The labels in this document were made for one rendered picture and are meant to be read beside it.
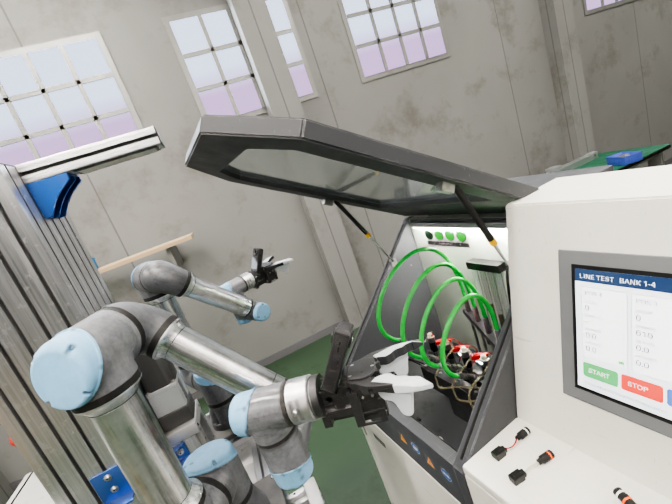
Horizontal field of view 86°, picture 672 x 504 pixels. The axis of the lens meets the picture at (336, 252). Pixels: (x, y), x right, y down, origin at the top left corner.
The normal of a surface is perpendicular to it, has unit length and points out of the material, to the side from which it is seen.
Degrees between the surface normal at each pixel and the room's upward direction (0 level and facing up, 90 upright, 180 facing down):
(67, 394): 82
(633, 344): 76
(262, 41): 90
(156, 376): 90
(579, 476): 0
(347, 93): 90
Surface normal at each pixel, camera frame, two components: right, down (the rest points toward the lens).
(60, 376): -0.13, 0.15
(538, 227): -0.89, 0.17
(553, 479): -0.33, -0.92
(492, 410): 0.44, 0.07
